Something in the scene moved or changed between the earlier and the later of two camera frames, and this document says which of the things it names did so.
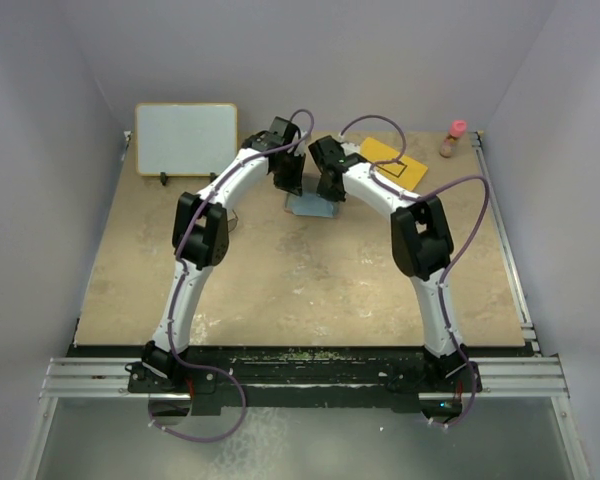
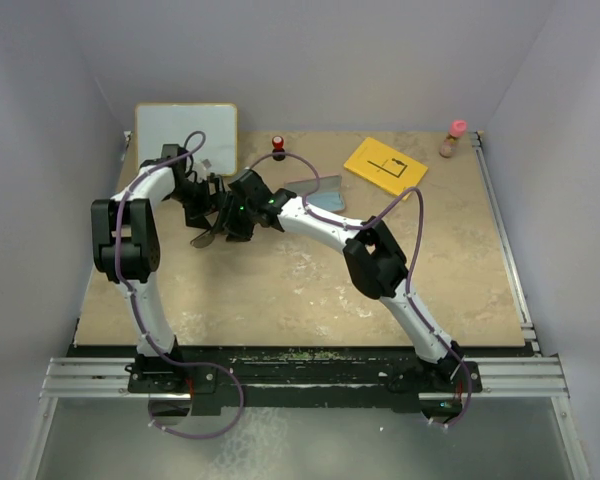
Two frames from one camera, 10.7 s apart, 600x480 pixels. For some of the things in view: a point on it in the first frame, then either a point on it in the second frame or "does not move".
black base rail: (264, 381) does not move
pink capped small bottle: (458, 128) does not move
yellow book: (406, 173) does not move
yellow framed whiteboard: (186, 139) does not move
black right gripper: (333, 196) to (239, 232)
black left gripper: (294, 184) to (196, 216)
